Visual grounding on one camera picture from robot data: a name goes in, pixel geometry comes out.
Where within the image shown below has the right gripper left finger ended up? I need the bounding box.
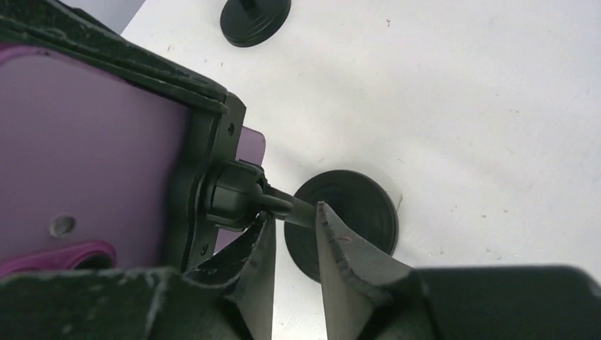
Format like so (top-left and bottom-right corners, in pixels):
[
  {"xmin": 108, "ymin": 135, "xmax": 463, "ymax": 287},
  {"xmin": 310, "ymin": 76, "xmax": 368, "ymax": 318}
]
[{"xmin": 1, "ymin": 214, "xmax": 276, "ymax": 339}]

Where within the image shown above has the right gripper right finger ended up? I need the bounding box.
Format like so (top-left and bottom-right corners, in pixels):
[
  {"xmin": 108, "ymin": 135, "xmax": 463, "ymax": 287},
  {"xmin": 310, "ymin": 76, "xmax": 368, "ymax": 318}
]
[{"xmin": 315, "ymin": 203, "xmax": 600, "ymax": 339}]

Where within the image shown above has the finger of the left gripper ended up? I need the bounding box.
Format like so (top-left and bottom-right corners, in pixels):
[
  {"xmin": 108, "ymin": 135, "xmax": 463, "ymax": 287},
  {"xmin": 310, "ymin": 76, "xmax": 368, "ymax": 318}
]
[{"xmin": 1, "ymin": 0, "xmax": 228, "ymax": 114}]

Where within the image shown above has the black round-base phone stand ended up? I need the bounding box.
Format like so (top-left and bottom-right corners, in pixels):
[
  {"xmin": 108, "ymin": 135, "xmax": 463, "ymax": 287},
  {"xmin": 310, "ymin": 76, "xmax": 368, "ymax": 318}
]
[{"xmin": 161, "ymin": 94, "xmax": 399, "ymax": 281}]

